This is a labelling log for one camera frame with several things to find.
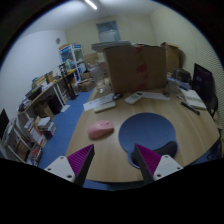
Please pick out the cardboard box behind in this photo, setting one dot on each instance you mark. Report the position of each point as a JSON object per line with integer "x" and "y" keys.
{"x": 172, "y": 56}

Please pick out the white flat remote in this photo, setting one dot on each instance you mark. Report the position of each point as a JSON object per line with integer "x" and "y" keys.
{"x": 104, "y": 107}

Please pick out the pink computer mouse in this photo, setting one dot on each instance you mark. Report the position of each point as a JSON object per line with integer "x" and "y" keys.
{"x": 100, "y": 128}

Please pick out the blue white display cabinet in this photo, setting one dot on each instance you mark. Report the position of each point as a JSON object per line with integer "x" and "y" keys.
{"x": 72, "y": 57}

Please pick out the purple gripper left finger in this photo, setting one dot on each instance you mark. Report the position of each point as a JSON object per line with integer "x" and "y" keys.
{"x": 73, "y": 168}

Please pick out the white remote control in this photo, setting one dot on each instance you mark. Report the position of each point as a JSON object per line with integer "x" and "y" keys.
{"x": 132, "y": 99}

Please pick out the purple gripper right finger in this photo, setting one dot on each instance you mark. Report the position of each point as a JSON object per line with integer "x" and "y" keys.
{"x": 156, "y": 164}

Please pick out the white paper sheet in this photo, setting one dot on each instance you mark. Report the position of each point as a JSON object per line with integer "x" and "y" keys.
{"x": 104, "y": 100}

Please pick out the blue round mouse pad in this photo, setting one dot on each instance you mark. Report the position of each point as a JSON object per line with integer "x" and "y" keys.
{"x": 150, "y": 130}

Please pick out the white bookshelf with books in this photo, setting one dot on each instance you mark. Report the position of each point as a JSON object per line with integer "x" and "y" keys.
{"x": 25, "y": 147}

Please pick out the clear plastic bottle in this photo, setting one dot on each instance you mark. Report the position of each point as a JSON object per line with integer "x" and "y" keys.
{"x": 99, "y": 80}

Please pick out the large cardboard box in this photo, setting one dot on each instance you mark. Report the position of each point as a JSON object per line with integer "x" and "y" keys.
{"x": 136, "y": 68}

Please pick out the black marker pen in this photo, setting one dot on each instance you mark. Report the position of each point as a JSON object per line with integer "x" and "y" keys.
{"x": 190, "y": 108}

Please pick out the black monitor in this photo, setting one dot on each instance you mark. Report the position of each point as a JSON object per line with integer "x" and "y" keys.
{"x": 203, "y": 83}

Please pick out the cluttered side desk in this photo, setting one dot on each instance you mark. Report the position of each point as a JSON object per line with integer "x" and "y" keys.
{"x": 41, "y": 98}

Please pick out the open white notebook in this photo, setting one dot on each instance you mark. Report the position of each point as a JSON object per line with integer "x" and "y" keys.
{"x": 193, "y": 99}

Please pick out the cardboard box on floor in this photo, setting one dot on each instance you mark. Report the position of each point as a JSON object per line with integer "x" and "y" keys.
{"x": 86, "y": 85}

